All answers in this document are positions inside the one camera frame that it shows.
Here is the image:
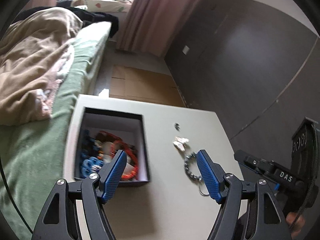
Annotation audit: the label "beige crumpled blanket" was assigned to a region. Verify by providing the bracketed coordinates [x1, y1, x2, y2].
[1, 7, 83, 126]

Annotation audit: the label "right hand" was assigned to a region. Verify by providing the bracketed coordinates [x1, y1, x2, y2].
[286, 212, 305, 239]

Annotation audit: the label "cardboard floor sheets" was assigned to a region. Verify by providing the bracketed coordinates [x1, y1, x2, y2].
[110, 65, 185, 107]

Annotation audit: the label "black cable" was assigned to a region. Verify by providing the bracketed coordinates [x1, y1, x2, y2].
[0, 154, 34, 234]

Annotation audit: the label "orange red bracelet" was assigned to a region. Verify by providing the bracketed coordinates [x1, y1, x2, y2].
[96, 130, 139, 181]

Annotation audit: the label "green bed sheet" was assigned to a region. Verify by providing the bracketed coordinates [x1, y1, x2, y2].
[1, 22, 111, 239]

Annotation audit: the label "black jewelry box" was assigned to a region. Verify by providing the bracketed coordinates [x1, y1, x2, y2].
[74, 107, 150, 187]

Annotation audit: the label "black garment on bed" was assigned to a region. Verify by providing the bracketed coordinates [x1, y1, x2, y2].
[12, 7, 119, 38]

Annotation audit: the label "blue knotted cord ornament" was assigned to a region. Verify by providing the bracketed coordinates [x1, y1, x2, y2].
[79, 129, 104, 179]

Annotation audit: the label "white wall socket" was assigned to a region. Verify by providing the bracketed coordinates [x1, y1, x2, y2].
[182, 46, 190, 55]

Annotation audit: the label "floral cloth window seat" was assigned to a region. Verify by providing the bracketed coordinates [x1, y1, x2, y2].
[83, 0, 132, 12]

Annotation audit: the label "pink curtain right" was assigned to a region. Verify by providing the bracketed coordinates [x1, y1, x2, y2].
[116, 0, 199, 57]

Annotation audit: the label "white shell pieces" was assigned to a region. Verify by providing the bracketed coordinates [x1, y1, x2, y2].
[172, 137, 189, 152]

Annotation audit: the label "dark bead keychain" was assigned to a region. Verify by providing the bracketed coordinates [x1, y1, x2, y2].
[184, 152, 209, 197]

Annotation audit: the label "white translucent pouch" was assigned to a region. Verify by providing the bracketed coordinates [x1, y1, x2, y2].
[102, 141, 118, 164]

